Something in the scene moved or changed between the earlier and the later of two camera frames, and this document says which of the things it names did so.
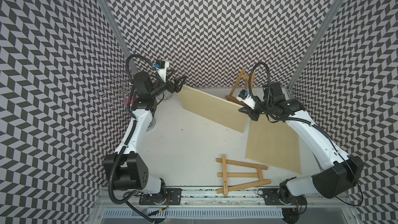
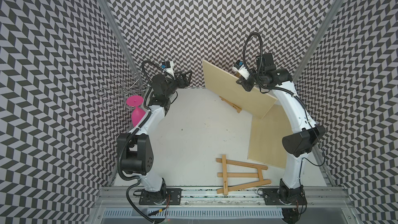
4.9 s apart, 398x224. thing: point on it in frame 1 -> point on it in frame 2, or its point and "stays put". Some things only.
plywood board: x=275 y=143 stays put
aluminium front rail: x=129 y=198 stays put
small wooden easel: x=233 y=99 -> x=238 y=109
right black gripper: x=251 y=112 -> x=247 y=86
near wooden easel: x=225 y=190 stays put
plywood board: x=216 y=109 -> x=223 y=82
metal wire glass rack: x=115 y=95 stays put
